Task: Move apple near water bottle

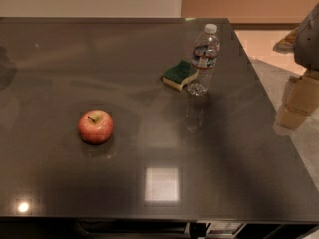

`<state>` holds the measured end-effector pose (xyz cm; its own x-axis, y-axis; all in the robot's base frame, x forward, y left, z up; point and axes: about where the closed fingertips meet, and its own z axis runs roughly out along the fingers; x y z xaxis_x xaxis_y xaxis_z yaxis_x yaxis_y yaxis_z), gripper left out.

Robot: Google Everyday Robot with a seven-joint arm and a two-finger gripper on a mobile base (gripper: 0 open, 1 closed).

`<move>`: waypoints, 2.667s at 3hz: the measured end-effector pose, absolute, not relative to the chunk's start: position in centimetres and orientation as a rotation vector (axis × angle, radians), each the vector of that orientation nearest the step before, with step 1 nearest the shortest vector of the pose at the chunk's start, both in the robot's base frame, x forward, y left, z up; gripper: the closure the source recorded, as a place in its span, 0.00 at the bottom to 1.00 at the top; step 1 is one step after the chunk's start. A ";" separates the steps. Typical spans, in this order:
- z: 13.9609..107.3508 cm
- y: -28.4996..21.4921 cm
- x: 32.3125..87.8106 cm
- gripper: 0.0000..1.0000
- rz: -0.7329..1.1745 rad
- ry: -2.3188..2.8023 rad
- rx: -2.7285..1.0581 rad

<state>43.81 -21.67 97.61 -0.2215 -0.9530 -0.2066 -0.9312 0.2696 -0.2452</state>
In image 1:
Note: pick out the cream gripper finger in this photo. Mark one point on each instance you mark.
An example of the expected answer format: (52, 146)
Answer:
(299, 101)

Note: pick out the red apple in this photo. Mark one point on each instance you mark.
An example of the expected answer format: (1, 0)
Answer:
(95, 126)

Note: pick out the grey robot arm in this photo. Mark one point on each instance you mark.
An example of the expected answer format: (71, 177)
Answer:
(306, 47)

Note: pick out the clear plastic water bottle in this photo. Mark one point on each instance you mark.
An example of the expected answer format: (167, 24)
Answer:
(204, 57)

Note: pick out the green yellow sponge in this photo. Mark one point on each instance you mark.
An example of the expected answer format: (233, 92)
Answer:
(180, 75)

